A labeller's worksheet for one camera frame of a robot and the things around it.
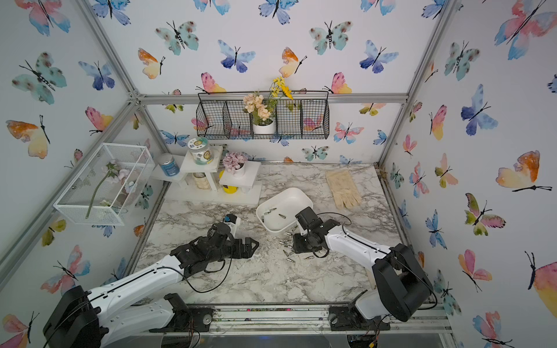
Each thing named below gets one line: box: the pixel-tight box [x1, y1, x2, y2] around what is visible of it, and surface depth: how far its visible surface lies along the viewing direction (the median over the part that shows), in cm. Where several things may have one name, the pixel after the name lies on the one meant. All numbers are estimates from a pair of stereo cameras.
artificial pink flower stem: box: [84, 159, 130, 219], surface depth 76 cm
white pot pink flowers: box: [222, 151, 249, 177], surface depth 89 cm
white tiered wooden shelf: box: [151, 145, 262, 205], surface depth 106 cm
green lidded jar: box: [187, 137, 214, 166], surface depth 87 cm
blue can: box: [157, 152, 180, 177], surface depth 93 cm
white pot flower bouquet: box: [242, 76, 294, 135], surface depth 84 cm
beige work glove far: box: [325, 169, 363, 209], surface depth 111 cm
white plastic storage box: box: [256, 187, 314, 233], surface depth 103 cm
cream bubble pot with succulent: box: [192, 172, 212, 190], surface depth 107 cm
